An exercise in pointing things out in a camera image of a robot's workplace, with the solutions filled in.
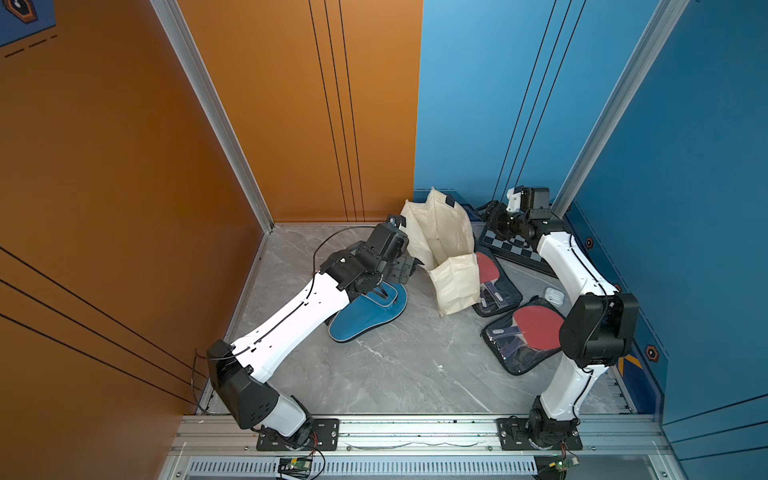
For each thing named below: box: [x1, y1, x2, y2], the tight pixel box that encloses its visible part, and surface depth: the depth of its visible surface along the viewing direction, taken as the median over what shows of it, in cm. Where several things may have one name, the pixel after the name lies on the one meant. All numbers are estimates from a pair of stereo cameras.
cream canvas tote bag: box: [401, 187, 481, 317], surface depth 91 cm
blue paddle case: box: [328, 281, 409, 343], surface depth 93 cm
